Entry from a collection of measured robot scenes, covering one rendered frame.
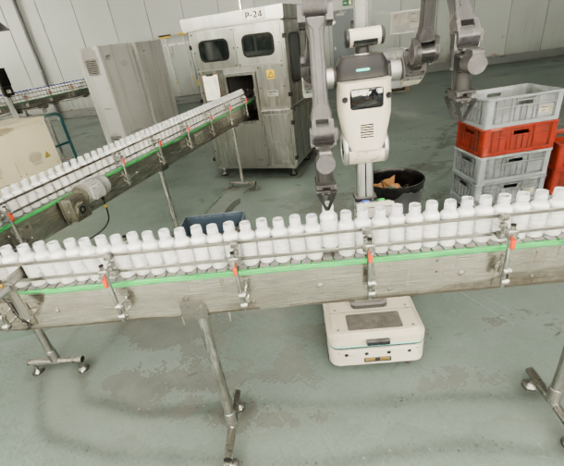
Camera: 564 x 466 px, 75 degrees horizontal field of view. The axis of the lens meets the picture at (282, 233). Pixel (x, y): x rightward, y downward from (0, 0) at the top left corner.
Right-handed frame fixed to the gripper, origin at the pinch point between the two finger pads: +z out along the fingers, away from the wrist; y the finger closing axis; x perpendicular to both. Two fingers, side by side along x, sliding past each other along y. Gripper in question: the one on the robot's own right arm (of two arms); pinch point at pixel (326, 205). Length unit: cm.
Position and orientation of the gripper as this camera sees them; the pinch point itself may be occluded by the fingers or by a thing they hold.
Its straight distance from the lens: 127.4
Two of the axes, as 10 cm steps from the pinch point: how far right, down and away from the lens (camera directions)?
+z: 1.1, 8.9, 4.4
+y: -0.1, 4.4, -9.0
